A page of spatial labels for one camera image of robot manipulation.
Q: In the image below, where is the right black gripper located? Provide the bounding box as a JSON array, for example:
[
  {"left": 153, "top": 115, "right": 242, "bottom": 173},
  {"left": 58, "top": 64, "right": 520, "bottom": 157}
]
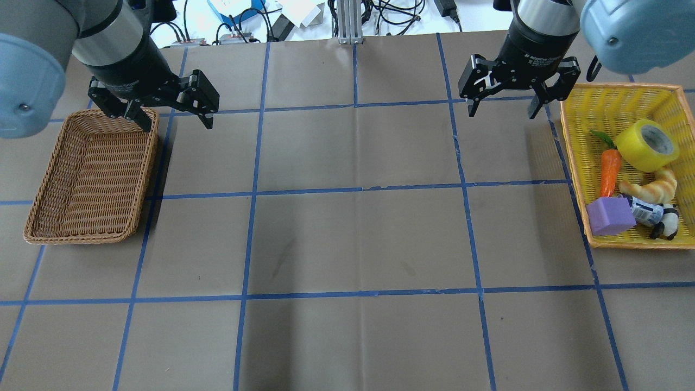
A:
[{"left": 458, "top": 12, "right": 582, "bottom": 120}]

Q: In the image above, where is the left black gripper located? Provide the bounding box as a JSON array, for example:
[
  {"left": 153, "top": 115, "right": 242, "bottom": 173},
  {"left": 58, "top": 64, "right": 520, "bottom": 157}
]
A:
[{"left": 89, "top": 35, "right": 219, "bottom": 132}]

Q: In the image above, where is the yellow tape roll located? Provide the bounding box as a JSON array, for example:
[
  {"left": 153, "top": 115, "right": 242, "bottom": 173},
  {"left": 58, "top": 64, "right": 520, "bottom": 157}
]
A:
[{"left": 615, "top": 119, "right": 680, "bottom": 173}]

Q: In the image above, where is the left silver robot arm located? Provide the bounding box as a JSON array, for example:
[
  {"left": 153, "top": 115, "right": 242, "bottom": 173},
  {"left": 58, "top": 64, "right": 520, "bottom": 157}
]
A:
[{"left": 1, "top": 1, "right": 219, "bottom": 139}]

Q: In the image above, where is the yellow plastic basket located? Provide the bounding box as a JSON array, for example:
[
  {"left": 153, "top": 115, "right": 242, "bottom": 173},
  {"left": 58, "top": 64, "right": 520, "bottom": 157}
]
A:
[{"left": 560, "top": 83, "right": 694, "bottom": 250}]

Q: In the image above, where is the black power adapter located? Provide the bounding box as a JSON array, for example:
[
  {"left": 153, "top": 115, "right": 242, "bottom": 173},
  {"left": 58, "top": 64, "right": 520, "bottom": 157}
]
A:
[{"left": 433, "top": 0, "right": 458, "bottom": 20}]

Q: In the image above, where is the brown wicker basket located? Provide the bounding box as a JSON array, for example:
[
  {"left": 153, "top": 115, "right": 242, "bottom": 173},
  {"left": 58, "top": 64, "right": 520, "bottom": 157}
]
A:
[{"left": 23, "top": 108, "right": 160, "bottom": 245}]

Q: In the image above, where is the orange toy carrot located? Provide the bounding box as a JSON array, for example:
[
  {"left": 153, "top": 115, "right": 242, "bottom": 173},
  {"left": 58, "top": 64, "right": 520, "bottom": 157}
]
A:
[{"left": 589, "top": 130, "right": 622, "bottom": 198}]

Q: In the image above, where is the blue box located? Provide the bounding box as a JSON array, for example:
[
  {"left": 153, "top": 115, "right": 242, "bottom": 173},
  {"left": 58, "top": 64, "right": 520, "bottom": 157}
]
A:
[{"left": 207, "top": 0, "right": 266, "bottom": 25}]

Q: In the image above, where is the purple foam block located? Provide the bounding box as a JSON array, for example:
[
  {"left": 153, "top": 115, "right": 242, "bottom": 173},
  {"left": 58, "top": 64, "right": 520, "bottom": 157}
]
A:
[{"left": 586, "top": 197, "right": 636, "bottom": 236}]

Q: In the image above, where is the white paper box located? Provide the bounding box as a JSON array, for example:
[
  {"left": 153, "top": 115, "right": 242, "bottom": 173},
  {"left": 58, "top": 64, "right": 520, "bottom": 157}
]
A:
[{"left": 276, "top": 1, "right": 326, "bottom": 27}]

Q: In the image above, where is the toy croissant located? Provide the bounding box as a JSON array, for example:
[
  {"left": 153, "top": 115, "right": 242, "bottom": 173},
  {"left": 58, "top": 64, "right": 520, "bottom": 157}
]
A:
[{"left": 618, "top": 167, "right": 678, "bottom": 204}]

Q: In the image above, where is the small white blue can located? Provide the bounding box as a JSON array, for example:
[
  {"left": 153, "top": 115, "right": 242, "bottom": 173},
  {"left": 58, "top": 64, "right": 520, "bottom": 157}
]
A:
[{"left": 626, "top": 195, "right": 664, "bottom": 226}]

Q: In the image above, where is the black white penguin toy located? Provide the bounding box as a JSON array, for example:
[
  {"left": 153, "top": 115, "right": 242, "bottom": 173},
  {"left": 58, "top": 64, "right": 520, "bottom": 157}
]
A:
[{"left": 649, "top": 204, "right": 679, "bottom": 241}]

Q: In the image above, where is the aluminium frame post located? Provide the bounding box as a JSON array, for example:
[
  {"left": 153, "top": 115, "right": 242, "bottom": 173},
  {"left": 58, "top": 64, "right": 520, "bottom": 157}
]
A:
[{"left": 335, "top": 0, "right": 363, "bottom": 45}]

